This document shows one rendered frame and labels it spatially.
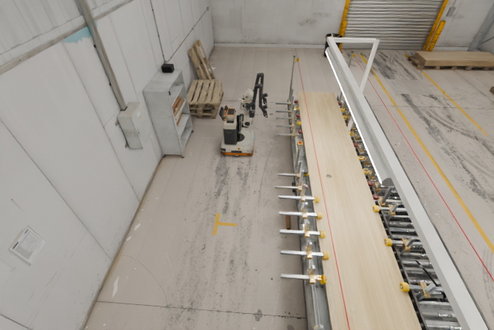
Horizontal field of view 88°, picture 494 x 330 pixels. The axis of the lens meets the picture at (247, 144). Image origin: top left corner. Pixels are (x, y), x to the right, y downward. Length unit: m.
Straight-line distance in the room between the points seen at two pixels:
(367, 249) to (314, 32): 8.63
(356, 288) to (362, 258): 0.35
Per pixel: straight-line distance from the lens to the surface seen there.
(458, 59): 10.99
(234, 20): 10.50
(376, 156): 2.10
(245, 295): 3.87
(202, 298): 3.91
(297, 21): 10.49
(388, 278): 3.30
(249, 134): 5.44
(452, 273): 1.61
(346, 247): 3.30
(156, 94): 4.68
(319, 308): 3.27
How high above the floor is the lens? 3.68
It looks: 41 degrees down
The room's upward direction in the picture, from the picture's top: 1 degrees counter-clockwise
